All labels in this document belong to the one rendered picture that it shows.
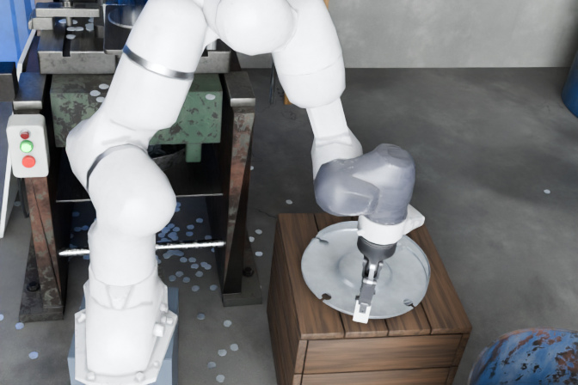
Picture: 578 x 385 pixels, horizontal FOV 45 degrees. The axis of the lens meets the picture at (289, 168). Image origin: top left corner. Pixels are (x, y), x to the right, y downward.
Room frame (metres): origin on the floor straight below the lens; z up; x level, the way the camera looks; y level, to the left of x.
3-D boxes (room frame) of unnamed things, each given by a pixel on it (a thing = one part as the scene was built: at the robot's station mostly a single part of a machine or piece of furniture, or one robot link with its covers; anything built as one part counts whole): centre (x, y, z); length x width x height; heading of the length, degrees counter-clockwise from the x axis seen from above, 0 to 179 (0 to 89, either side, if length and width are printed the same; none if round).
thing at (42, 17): (1.58, 0.59, 0.76); 0.17 x 0.06 x 0.10; 105
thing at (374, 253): (1.03, -0.18, 0.56); 0.08 x 0.07 x 0.09; 173
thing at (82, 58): (1.62, 0.43, 0.68); 0.45 x 0.30 x 0.06; 105
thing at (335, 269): (1.18, -0.20, 0.37); 0.29 x 0.29 x 0.01
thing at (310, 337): (1.22, -0.21, 0.18); 0.40 x 0.38 x 0.35; 12
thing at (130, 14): (1.45, 0.38, 0.72); 0.25 x 0.14 x 0.14; 15
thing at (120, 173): (0.85, 0.24, 0.71); 0.18 x 0.11 x 0.25; 39
